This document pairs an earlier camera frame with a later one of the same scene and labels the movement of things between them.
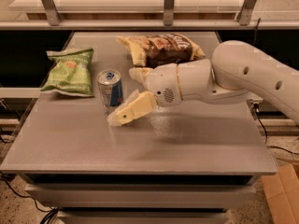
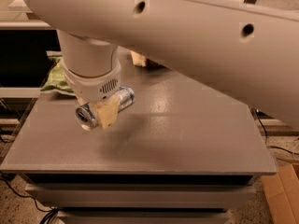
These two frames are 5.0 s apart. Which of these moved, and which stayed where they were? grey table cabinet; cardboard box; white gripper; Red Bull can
Moved: Red Bull can; white gripper
Stayed: grey table cabinet; cardboard box
